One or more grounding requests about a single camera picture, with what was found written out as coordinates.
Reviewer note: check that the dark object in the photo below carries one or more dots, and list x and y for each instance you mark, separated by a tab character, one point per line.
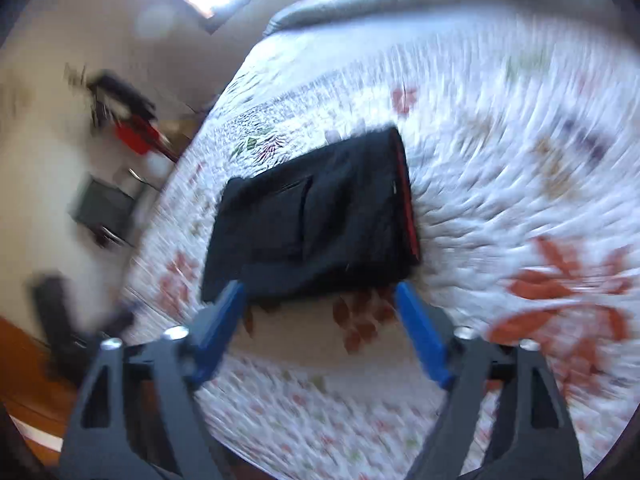
60	320

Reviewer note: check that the floral quilted bedspread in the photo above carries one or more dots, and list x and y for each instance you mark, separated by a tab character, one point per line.
500	160

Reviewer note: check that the black pants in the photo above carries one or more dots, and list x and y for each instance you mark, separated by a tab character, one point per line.
340	210

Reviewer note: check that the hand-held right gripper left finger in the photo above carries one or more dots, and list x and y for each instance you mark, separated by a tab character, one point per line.
220	330

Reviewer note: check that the red and black object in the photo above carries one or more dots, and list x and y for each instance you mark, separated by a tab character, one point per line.
132	130

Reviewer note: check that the dark box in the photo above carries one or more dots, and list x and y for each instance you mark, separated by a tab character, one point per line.
102	207

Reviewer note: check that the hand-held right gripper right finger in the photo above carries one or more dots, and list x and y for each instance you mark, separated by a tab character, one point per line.
425	335

